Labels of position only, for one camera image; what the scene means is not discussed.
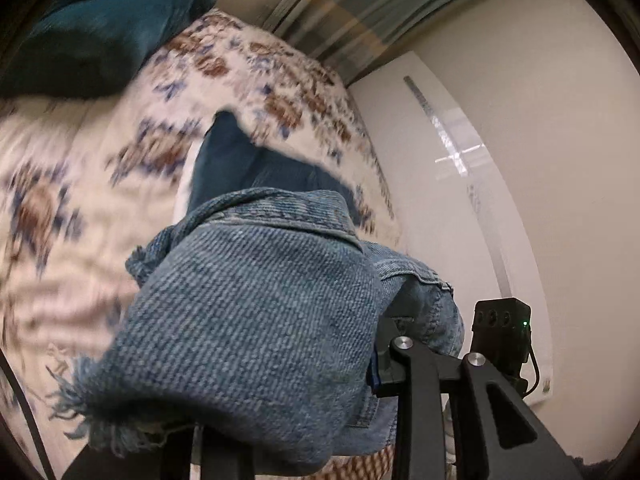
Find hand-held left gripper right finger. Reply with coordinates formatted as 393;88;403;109
366;314;583;480

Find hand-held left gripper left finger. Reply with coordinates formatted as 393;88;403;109
64;422;257;480

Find blue denim pants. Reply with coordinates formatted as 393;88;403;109
47;109;467;477

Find floral bed sheet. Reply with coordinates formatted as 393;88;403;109
0;7;407;480

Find striped curtain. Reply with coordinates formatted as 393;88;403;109
259;0;547;86

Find teal pillow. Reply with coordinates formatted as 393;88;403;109
0;0;219;102

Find black cable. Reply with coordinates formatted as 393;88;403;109
0;347;57;480

